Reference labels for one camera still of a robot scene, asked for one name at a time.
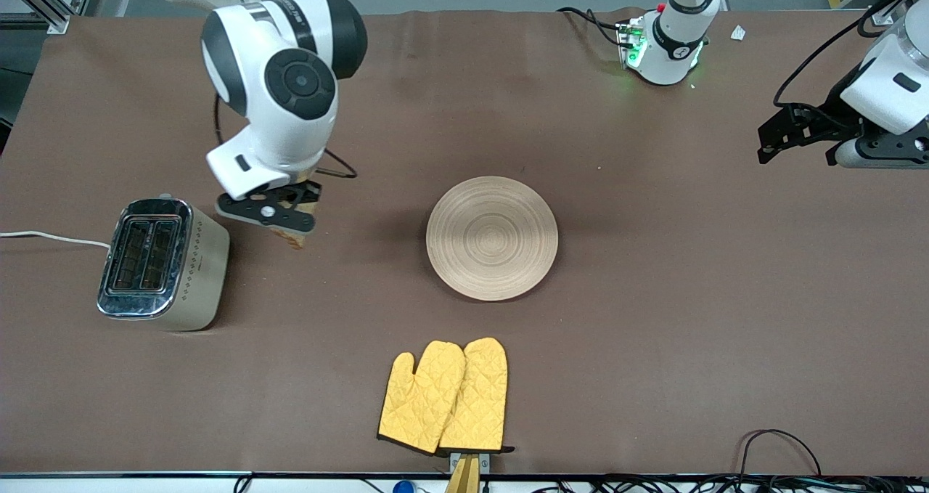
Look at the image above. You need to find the yellow wooden stick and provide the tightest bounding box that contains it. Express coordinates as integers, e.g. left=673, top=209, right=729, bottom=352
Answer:
left=444, top=457, right=481, bottom=493

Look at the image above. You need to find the white toaster power cord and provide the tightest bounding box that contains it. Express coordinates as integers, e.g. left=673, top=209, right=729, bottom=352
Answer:
left=0, top=230, right=111, bottom=249

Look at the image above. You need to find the black looped cable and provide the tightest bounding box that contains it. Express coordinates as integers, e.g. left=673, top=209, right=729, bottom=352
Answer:
left=737, top=429, right=824, bottom=479

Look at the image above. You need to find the yellow quilted oven mitt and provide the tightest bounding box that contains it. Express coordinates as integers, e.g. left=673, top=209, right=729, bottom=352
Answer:
left=377, top=341, right=466, bottom=455
left=439, top=337, right=515, bottom=455

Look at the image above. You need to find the beige chrome two-slot toaster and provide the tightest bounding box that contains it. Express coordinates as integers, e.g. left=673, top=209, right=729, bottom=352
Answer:
left=97, top=194, right=231, bottom=332

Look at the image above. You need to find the brown table cover cloth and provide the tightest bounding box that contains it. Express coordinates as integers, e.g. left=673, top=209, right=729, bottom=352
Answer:
left=0, top=7, right=929, bottom=476

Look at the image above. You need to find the round wooden plate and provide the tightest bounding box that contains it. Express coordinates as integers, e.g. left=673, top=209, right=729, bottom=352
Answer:
left=426, top=176, right=560, bottom=302

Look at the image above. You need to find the black left arm base cable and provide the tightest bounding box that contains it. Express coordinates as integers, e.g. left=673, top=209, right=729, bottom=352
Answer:
left=557, top=7, right=632, bottom=47

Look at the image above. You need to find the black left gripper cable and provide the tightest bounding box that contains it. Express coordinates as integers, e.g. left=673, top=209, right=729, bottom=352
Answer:
left=773, top=0, right=929, bottom=116

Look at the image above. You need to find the brown bread slice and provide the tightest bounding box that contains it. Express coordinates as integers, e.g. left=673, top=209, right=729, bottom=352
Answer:
left=270, top=179, right=322, bottom=251

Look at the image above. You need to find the black cable bundle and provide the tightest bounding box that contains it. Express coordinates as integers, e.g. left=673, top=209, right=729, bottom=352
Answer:
left=533, top=475, right=929, bottom=493

